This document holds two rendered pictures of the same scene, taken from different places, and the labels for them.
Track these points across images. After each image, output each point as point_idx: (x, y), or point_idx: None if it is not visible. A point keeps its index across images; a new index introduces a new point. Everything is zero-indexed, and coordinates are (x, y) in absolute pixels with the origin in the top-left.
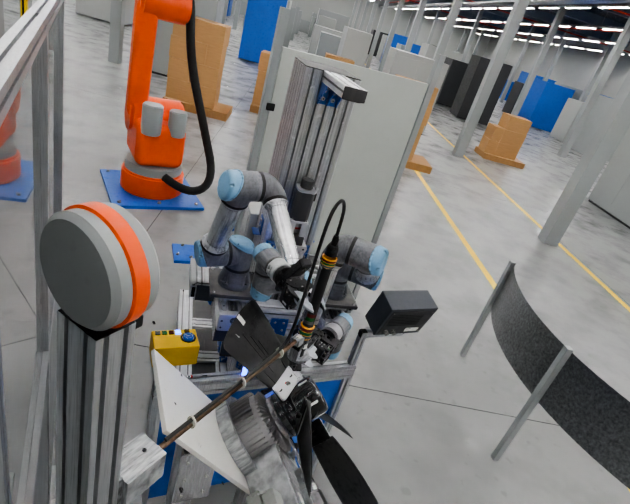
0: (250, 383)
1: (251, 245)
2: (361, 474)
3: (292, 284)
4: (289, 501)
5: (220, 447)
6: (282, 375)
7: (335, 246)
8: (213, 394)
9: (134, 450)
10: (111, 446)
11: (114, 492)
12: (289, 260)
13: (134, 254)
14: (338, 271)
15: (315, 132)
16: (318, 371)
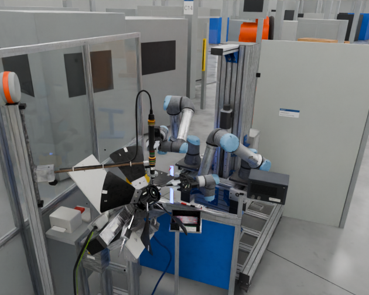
0: (176, 209)
1: (195, 140)
2: (144, 226)
3: None
4: (108, 223)
5: None
6: (139, 179)
7: (150, 114)
8: None
9: (46, 166)
10: (21, 147)
11: (28, 168)
12: (178, 136)
13: (4, 79)
14: (243, 160)
15: (229, 78)
16: (215, 214)
